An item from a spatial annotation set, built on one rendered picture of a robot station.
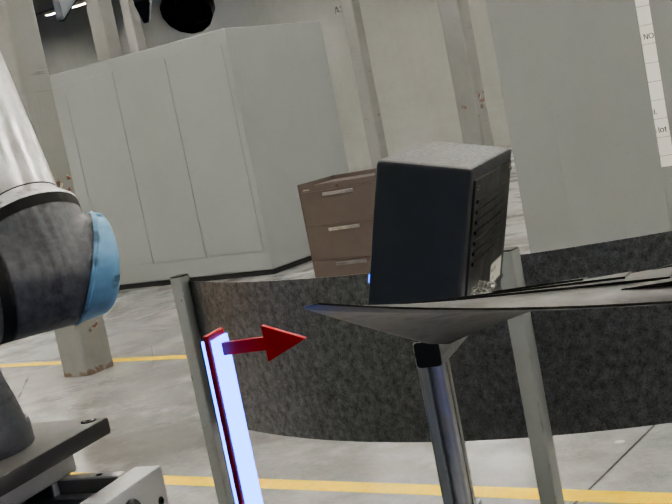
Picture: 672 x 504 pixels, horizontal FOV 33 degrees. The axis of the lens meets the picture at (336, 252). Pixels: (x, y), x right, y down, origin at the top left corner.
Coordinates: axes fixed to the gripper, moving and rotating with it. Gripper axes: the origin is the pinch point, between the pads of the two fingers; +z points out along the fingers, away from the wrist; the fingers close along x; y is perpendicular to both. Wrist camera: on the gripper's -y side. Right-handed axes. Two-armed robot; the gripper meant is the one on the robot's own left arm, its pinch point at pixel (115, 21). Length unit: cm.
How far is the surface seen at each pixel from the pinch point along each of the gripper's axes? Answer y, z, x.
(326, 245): 217, 97, -621
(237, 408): -16.3, 29.0, 24.9
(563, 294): -39, 23, 29
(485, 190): -21, 24, -40
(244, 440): -16.3, 31.2, 24.9
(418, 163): -15.8, 18.7, -32.4
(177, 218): 459, 82, -885
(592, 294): -41, 24, 29
